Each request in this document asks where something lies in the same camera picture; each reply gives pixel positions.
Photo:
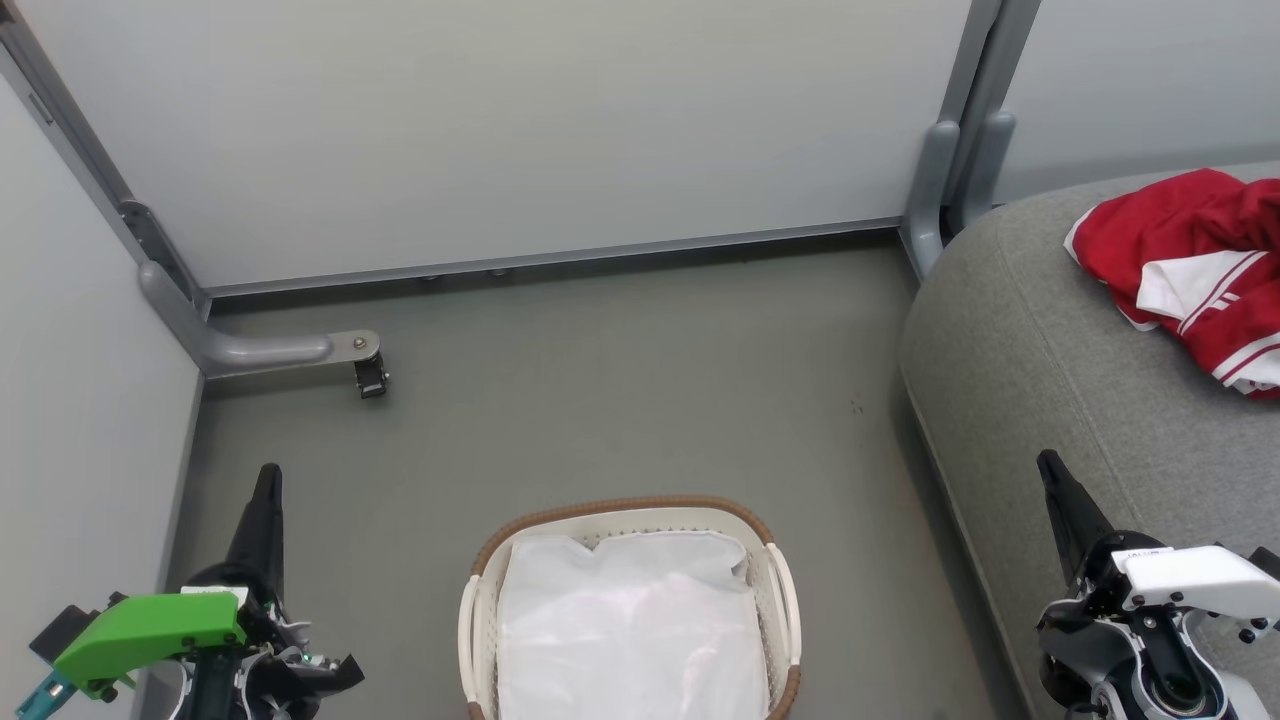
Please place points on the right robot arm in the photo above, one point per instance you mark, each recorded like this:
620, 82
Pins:
1075, 650

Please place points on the red garment with white trim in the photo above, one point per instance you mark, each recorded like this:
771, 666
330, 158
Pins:
1160, 220

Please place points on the white cloth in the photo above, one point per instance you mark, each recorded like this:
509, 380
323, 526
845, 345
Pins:
630, 630

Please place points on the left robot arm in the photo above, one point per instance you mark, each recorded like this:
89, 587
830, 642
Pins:
215, 690

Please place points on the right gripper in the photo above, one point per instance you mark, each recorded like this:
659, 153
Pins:
1190, 580

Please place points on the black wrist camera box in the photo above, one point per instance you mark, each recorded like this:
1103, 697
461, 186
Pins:
60, 630

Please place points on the grey fabric sofa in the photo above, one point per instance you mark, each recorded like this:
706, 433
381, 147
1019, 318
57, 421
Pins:
1020, 330

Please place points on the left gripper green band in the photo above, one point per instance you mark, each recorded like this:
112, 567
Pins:
150, 630

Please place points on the black caster wheel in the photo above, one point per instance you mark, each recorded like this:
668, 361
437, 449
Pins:
371, 378

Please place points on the white laundry basket brown rim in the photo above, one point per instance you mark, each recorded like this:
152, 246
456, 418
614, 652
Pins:
480, 620

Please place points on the grey partition post with long foot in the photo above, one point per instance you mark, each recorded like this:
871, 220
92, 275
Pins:
260, 350

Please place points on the grey partition post with feet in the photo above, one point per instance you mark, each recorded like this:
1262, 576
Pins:
935, 180

